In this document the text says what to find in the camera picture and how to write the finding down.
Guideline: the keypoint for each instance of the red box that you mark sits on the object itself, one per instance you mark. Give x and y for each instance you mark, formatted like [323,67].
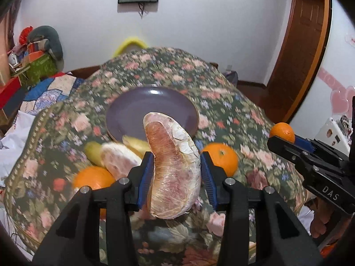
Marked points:
[9,89]

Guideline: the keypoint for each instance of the large orange on left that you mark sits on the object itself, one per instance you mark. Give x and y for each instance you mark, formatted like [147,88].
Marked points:
[93,176]

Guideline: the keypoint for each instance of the white appliance with stickers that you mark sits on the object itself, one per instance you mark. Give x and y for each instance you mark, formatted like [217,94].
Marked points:
[337,134]

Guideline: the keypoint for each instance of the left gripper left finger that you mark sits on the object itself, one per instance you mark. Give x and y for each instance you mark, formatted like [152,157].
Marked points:
[126,195]

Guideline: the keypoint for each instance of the large orange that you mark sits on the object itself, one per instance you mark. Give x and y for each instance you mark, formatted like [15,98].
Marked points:
[93,176]
[223,156]

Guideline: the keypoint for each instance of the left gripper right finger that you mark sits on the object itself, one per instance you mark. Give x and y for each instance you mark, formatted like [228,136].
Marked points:
[230,196]

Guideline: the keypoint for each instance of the brown wooden door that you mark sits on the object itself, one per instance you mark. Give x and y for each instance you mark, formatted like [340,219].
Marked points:
[299,59]

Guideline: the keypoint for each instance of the small mandarin orange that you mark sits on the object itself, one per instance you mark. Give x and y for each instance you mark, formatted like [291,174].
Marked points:
[284,131]

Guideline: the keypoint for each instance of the peeled pomelo segment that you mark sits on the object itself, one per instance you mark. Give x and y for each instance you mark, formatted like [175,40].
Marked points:
[118,159]
[177,167]

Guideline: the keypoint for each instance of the large orange on right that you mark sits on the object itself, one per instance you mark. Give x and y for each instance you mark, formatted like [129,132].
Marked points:
[223,156]

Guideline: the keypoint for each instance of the floral green tablecloth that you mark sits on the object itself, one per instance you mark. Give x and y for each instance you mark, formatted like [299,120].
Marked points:
[40,184]

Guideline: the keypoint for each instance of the patchwork quilt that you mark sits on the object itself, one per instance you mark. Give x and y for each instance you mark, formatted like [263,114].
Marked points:
[49,92]

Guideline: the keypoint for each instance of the yellow round object behind table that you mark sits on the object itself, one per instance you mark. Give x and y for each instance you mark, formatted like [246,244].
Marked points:
[128,45]

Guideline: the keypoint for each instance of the person's right hand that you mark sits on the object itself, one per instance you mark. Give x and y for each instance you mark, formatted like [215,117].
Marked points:
[322,215]

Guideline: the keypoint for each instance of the purple ceramic plate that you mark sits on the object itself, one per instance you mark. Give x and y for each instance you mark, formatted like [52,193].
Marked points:
[125,114]

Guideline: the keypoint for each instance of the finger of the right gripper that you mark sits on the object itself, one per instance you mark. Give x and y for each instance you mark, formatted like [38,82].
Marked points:
[304,144]
[289,151]

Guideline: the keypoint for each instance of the green gift box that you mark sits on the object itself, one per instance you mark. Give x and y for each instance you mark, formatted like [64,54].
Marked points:
[43,67]

